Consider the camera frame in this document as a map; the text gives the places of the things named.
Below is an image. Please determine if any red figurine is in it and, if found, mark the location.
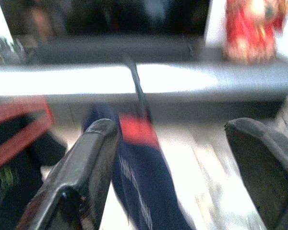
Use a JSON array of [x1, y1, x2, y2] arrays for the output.
[[224, 0, 288, 65]]

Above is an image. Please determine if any black soundbar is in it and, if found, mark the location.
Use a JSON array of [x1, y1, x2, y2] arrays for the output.
[[36, 38, 195, 65]]

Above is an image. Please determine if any black shirt small logo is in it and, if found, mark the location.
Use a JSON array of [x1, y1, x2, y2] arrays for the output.
[[0, 112, 68, 230]]

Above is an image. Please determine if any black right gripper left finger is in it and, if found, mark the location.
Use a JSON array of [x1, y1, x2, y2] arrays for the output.
[[16, 118, 120, 230]]

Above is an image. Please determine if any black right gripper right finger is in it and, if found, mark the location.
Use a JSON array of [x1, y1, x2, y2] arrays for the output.
[[225, 117, 288, 230]]

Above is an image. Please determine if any navy shirt red stripe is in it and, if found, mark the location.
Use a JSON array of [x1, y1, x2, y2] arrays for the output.
[[81, 103, 197, 230]]

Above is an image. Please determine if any black television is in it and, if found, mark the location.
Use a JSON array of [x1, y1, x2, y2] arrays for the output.
[[0, 0, 212, 38]]

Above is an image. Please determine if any black tv cabinet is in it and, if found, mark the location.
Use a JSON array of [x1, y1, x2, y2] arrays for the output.
[[0, 46, 288, 119]]

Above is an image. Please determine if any black clothes hanger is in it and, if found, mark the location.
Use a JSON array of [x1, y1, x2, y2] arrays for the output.
[[123, 54, 156, 120]]

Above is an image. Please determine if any red clothes hanger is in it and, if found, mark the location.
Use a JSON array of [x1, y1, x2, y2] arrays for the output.
[[0, 95, 55, 174]]

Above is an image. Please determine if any silver clothes rack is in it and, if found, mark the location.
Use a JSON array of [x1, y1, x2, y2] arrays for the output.
[[0, 63, 288, 96]]

